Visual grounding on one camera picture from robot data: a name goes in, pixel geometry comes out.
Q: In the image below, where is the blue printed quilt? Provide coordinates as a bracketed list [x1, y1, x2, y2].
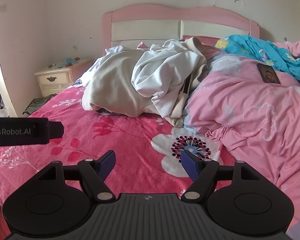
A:
[212, 34, 300, 82]

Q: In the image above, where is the blue crumpled cloth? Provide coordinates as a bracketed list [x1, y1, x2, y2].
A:
[54, 57, 75, 68]

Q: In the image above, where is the pink and white headboard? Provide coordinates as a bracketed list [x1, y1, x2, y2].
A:
[102, 3, 261, 49]

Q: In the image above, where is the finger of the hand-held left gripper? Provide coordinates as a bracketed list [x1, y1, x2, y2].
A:
[49, 121, 64, 138]

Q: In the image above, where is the cream jacket with black stripe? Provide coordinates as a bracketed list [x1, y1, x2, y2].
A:
[165, 36, 210, 128]

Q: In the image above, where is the black folding stool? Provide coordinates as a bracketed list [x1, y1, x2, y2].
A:
[22, 93, 58, 115]

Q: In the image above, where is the dark smartphone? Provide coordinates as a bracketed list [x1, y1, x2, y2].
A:
[256, 63, 281, 84]

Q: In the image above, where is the cream nightstand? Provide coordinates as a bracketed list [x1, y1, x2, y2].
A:
[34, 58, 93, 97]

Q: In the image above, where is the pink floral fleece blanket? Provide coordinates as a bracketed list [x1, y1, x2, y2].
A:
[0, 80, 243, 230]

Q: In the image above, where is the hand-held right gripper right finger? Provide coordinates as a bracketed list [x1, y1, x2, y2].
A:
[180, 150, 260, 202]

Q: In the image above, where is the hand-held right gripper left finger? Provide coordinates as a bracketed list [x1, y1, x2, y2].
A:
[37, 150, 117, 202]

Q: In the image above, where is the white sweatshirt with bear outline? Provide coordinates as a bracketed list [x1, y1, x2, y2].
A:
[131, 39, 208, 119]

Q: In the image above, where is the light pink quilt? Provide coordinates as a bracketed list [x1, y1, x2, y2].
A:
[184, 39, 300, 240]

